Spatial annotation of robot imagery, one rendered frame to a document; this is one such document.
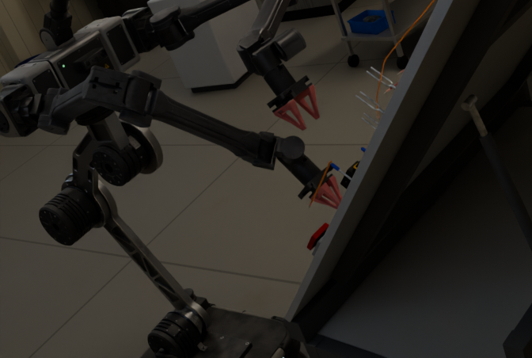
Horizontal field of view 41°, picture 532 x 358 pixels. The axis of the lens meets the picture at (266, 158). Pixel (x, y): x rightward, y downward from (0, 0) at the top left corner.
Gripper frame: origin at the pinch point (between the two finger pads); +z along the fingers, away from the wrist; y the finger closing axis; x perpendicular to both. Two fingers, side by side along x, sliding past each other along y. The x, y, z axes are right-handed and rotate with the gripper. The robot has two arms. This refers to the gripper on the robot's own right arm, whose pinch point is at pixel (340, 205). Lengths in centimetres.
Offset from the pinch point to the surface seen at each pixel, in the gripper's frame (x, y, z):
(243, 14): 272, 294, -184
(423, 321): -2.5, -9.1, 32.3
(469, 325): -10.3, -6.9, 38.8
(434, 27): -80, -32, -5
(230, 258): 184, 74, -28
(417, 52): -74, -31, -4
